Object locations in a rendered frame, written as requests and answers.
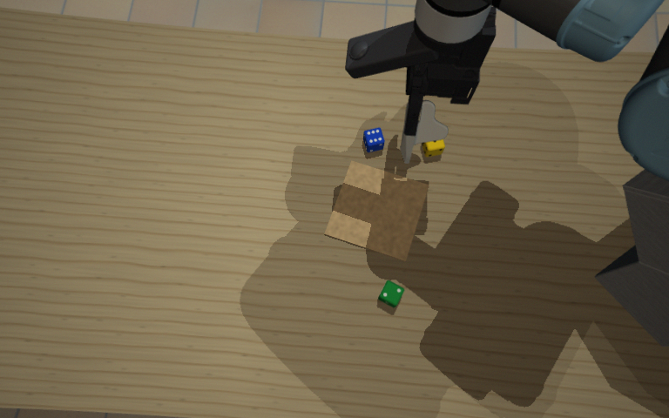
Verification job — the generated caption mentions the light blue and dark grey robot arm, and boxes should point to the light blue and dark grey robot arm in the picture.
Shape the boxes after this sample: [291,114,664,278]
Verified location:
[345,0,669,181]

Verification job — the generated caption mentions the blue die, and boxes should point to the blue die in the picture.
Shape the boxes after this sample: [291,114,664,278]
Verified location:
[363,127,385,152]

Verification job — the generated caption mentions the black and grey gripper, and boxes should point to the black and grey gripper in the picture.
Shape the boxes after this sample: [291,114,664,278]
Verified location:
[400,7,497,164]

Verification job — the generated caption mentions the yellow die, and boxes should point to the yellow die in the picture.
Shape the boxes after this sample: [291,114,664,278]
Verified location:
[422,139,445,157]

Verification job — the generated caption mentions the green die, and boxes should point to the green die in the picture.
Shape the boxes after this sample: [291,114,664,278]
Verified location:
[378,280,404,307]

